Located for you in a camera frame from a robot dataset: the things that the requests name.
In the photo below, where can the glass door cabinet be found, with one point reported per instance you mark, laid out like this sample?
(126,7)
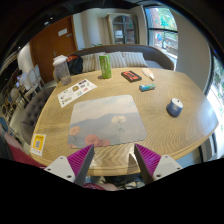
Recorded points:
(122,28)

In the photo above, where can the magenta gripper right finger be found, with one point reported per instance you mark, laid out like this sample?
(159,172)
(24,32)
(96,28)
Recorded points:
(154,166)

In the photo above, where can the blue white round container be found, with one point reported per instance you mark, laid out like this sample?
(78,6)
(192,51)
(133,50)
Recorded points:
(175,107)

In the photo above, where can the white sticker sheet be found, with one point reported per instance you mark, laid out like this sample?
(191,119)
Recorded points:
(74,92)

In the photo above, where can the green drink can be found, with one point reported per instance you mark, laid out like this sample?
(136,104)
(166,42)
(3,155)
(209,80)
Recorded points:
(105,66)

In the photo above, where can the black red box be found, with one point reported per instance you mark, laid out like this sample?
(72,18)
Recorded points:
(131,76)

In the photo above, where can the grey tufted chair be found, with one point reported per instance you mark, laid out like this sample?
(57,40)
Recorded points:
(32,112)

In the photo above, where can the clear plastic container white lid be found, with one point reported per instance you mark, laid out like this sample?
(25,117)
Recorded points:
(61,71)

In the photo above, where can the teal small tube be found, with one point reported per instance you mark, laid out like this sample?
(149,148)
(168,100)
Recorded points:
(148,87)

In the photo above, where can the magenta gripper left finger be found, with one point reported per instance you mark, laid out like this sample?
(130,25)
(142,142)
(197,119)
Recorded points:
(73,168)

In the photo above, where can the striped cushion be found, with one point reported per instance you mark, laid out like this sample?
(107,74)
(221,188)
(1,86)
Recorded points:
(134,59)

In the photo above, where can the brown wooden door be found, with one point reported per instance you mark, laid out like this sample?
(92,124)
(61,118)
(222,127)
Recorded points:
(55,40)

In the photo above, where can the grey curved sofa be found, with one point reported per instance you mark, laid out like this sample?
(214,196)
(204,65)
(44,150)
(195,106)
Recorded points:
(153,57)

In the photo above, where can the black bag on sofa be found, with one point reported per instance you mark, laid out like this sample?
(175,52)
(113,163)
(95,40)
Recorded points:
(75,64)

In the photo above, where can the yellow QR code sticker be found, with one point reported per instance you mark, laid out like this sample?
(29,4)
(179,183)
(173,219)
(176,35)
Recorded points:
(37,144)

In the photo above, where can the floral mouse pad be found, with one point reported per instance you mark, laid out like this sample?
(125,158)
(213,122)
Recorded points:
(105,122)

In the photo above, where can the window with black frame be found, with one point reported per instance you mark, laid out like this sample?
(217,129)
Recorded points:
(162,30)

